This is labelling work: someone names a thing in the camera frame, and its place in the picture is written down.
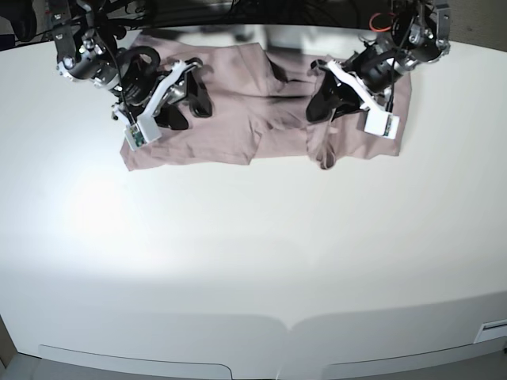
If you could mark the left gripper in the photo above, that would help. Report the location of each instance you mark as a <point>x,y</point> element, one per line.
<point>376,78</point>

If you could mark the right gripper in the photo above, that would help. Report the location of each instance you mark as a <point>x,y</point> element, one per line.
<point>145,89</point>

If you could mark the mauve pink T-shirt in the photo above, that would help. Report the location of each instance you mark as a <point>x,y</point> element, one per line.
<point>259,100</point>

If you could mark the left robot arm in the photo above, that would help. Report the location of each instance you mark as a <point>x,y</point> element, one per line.
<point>419,33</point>

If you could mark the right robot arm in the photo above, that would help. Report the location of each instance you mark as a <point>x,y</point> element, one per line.
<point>86,37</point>

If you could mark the white label sticker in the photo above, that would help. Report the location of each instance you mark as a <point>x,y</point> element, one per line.
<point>491,331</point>

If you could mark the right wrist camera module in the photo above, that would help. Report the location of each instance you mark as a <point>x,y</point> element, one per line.
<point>141,133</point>

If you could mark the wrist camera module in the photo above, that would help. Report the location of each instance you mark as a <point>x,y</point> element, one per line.
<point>141,133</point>
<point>382,124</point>

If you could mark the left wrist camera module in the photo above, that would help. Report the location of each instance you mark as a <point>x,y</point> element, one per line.
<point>382,124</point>

